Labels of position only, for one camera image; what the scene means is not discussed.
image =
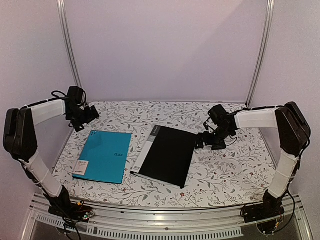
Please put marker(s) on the blue folder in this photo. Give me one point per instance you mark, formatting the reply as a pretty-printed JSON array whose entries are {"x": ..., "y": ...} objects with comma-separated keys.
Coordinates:
[{"x": 103, "y": 157}]

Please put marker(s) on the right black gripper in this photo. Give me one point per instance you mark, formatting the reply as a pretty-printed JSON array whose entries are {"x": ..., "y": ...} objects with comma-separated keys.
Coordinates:
[{"x": 200, "y": 140}]

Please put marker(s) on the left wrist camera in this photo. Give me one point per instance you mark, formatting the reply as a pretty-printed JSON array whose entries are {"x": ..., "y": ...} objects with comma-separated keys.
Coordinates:
[{"x": 78, "y": 95}]

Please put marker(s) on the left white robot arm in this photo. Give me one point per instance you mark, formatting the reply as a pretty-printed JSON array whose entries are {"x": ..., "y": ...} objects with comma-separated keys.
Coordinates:
[{"x": 20, "y": 140}]

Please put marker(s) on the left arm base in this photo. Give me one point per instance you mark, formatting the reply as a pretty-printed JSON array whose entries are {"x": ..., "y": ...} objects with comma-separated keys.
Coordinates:
[{"x": 62, "y": 206}]

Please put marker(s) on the aluminium frame post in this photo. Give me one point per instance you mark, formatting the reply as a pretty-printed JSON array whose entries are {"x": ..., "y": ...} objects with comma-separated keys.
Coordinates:
[
  {"x": 61, "y": 6},
  {"x": 270, "y": 4}
]

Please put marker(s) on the right aluminium frame post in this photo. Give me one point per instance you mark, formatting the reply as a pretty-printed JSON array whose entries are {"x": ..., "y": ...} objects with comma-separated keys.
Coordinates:
[{"x": 270, "y": 4}]

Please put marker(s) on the floral tablecloth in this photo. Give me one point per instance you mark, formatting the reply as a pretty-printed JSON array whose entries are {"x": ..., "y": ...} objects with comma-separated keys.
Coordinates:
[{"x": 237, "y": 175}]

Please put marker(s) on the left aluminium frame post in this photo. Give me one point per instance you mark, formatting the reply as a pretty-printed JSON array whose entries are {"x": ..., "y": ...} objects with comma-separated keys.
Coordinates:
[{"x": 61, "y": 6}]

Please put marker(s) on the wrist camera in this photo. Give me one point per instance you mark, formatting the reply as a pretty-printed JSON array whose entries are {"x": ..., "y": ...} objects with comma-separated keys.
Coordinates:
[
  {"x": 78, "y": 95},
  {"x": 217, "y": 114}
]

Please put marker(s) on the black clip folder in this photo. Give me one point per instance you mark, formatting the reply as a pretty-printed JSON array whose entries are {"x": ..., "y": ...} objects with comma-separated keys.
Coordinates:
[{"x": 166, "y": 156}]

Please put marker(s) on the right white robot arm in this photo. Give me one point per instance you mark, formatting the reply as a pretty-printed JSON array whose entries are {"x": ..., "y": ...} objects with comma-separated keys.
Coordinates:
[{"x": 294, "y": 137}]

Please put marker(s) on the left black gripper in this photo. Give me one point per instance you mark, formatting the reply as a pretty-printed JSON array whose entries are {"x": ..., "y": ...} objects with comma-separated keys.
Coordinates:
[{"x": 77, "y": 124}]

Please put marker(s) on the front aluminium rail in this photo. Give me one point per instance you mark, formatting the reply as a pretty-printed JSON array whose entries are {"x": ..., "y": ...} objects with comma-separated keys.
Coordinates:
[{"x": 120, "y": 222}]

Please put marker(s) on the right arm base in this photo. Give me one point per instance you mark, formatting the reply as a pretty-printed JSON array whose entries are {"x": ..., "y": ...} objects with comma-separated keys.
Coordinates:
[{"x": 270, "y": 212}]

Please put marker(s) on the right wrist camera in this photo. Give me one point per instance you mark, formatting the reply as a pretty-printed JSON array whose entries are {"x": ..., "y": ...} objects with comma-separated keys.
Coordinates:
[{"x": 217, "y": 114}]

